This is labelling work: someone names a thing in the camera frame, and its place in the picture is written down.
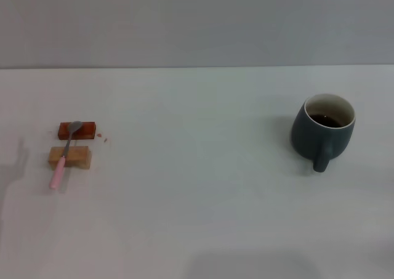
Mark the light wooden block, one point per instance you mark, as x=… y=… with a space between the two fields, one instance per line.
x=80 y=157

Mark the dark grey ceramic cup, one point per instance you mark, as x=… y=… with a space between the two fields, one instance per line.
x=307 y=137

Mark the red-brown wooden block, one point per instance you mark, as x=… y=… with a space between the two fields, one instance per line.
x=87 y=130

